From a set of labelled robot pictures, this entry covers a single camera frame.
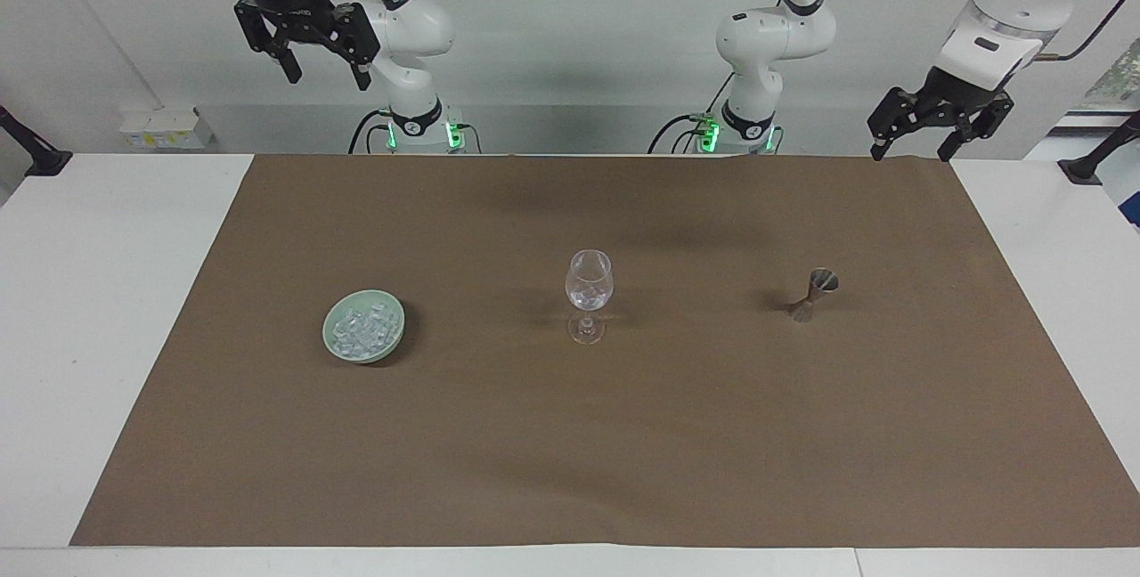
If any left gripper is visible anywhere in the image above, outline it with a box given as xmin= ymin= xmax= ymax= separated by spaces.
xmin=867 ymin=67 xmax=1016 ymax=164

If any clear ice cubes pile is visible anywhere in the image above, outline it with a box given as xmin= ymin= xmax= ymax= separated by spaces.
xmin=331 ymin=301 xmax=400 ymax=357

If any clear wine glass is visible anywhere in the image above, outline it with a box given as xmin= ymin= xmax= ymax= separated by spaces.
xmin=564 ymin=248 xmax=616 ymax=347

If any black stand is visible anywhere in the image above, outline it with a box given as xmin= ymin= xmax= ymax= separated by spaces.
xmin=1058 ymin=110 xmax=1140 ymax=186
xmin=0 ymin=104 xmax=74 ymax=178

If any metal double jigger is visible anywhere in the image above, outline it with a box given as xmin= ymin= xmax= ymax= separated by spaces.
xmin=785 ymin=267 xmax=842 ymax=325

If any pale green bowl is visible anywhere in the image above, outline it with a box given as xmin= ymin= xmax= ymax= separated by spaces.
xmin=322 ymin=288 xmax=407 ymax=366

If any black cable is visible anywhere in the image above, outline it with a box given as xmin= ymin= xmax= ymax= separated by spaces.
xmin=348 ymin=109 xmax=395 ymax=155
xmin=647 ymin=113 xmax=709 ymax=155
xmin=1035 ymin=2 xmax=1140 ymax=62

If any white wall socket box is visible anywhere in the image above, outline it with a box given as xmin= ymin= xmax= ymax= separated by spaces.
xmin=119 ymin=109 xmax=216 ymax=151

